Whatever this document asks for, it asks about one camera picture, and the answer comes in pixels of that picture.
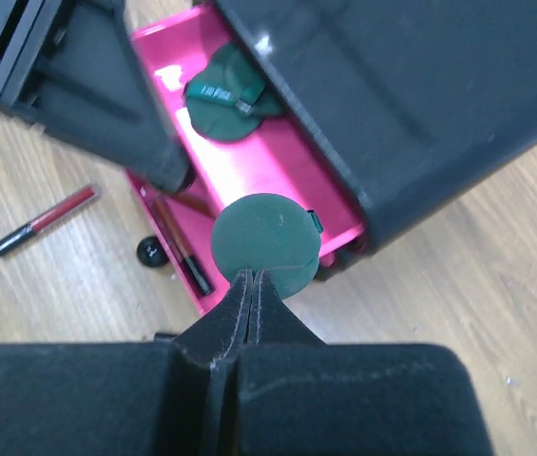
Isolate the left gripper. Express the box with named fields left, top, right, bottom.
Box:
left=0, top=1, right=190, bottom=190

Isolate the pink drawer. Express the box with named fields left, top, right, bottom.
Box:
left=125, top=172, right=228, bottom=314
left=132, top=7, right=364, bottom=266

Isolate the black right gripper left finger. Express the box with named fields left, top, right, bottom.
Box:
left=0, top=271, right=253, bottom=455

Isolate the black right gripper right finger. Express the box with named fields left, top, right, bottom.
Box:
left=237, top=272, right=493, bottom=455

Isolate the green round compact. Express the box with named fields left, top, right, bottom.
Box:
left=210, top=193, right=323, bottom=299
left=183, top=42, right=284, bottom=143

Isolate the red lip gloss tube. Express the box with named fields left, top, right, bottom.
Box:
left=170, top=192, right=215, bottom=219
left=0, top=185, right=99, bottom=257

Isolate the red lip gloss tube front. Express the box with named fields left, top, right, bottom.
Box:
left=0, top=185, right=99, bottom=257

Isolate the black drawer organizer box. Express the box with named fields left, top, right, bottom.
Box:
left=214, top=1, right=537, bottom=280

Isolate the pink bottom drawer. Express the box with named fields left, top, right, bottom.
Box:
left=125, top=172, right=228, bottom=314

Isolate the thin red lip liner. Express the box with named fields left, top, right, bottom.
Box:
left=153, top=199, right=214, bottom=296

